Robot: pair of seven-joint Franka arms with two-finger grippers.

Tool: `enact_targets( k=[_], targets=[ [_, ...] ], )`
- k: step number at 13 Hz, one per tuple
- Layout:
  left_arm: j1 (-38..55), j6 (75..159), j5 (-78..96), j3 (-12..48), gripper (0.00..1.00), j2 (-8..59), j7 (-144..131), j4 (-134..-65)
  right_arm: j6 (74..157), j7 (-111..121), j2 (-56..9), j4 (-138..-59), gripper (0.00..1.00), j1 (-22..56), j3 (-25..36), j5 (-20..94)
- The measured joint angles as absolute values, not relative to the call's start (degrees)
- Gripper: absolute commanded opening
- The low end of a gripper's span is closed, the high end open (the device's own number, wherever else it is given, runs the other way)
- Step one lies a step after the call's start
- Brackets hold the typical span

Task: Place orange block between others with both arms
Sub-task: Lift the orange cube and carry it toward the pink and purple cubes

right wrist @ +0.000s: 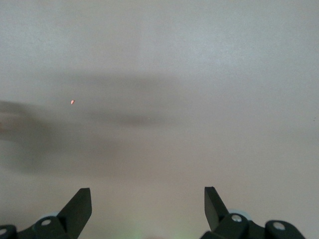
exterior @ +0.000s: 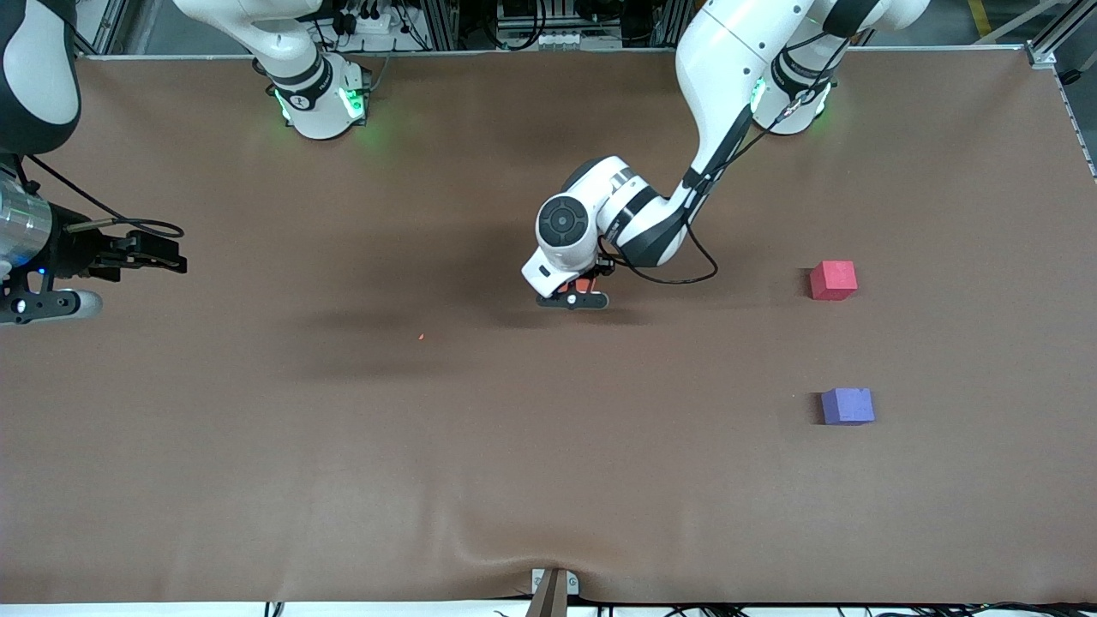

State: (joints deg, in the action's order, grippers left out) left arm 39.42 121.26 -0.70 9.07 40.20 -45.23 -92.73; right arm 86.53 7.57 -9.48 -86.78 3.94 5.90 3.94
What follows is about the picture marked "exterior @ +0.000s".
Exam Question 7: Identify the camera stand bracket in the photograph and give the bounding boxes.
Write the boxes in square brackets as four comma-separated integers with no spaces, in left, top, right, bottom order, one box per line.
[526,567,581,617]

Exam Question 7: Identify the aluminium frame strut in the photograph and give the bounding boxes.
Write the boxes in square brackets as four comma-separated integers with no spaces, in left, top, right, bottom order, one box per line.
[73,0,131,59]

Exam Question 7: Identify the red foam cube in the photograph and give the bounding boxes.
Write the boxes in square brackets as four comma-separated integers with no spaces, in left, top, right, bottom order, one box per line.
[810,261,858,302]

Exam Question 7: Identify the purple foam cube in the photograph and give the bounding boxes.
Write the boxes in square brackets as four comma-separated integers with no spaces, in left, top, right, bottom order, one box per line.
[821,387,876,426]

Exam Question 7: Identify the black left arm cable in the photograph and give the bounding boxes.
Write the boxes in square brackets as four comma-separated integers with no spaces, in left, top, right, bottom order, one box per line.
[598,26,854,286]

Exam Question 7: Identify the brown table mat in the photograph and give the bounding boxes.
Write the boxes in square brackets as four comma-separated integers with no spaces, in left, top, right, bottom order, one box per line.
[0,50,1097,605]

